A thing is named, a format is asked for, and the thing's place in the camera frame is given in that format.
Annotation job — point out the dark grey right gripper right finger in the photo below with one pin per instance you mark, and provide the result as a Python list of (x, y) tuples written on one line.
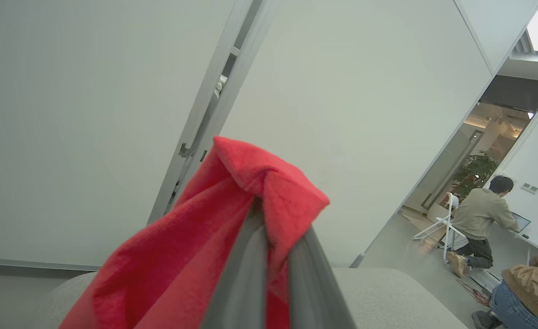
[(312, 288)]

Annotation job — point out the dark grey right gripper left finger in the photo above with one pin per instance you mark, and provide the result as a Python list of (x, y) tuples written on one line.
[(241, 283)]

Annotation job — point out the red fleece garment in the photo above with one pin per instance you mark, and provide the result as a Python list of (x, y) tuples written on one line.
[(168, 256)]

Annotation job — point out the white folding chair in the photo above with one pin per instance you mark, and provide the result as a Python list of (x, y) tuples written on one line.
[(442, 224)]

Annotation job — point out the white keyboard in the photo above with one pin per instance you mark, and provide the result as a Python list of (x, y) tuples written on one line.
[(484, 278)]

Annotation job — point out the person in beige sweater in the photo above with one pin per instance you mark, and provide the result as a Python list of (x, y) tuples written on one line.
[(479, 224)]

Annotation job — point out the green potted plant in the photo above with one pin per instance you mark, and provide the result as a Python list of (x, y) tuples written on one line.
[(474, 171)]

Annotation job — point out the person in tan jacket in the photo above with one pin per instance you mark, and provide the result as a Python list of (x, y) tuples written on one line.
[(522, 292)]

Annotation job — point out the open laptop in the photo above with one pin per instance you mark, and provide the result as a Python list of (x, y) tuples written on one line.
[(521, 222)]

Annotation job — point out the white desk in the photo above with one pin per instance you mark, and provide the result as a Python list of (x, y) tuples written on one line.
[(531, 242)]

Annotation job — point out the grey door frame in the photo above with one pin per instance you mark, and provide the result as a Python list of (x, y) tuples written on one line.
[(207, 105)]

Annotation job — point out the white wall switch panel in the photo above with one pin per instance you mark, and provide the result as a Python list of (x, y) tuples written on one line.
[(529, 187)]

